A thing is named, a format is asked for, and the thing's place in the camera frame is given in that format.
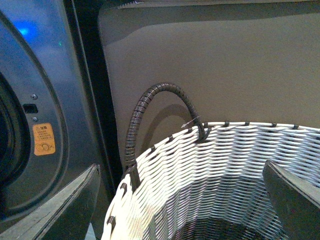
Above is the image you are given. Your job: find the white woven laundry basket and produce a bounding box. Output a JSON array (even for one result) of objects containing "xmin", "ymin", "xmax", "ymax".
[{"xmin": 102, "ymin": 122, "xmax": 320, "ymax": 240}]

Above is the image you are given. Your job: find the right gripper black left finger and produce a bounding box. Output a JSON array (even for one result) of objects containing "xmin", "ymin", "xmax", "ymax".
[{"xmin": 0, "ymin": 164, "xmax": 101, "ymax": 240}]

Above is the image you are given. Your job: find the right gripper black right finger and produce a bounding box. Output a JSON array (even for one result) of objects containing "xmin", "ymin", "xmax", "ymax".
[{"xmin": 262, "ymin": 160, "xmax": 320, "ymax": 240}]

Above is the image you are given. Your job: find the grey front-load washing machine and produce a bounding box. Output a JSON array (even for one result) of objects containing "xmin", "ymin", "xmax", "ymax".
[{"xmin": 0, "ymin": 0, "xmax": 115, "ymax": 239}]

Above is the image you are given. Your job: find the orange warning sticker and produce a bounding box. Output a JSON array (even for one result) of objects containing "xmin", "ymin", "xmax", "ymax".
[{"xmin": 32, "ymin": 122, "xmax": 56, "ymax": 156}]

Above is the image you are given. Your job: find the dark wrapped basket handle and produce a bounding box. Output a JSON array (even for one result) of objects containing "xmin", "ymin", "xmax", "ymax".
[{"xmin": 121, "ymin": 82, "xmax": 211, "ymax": 192}]

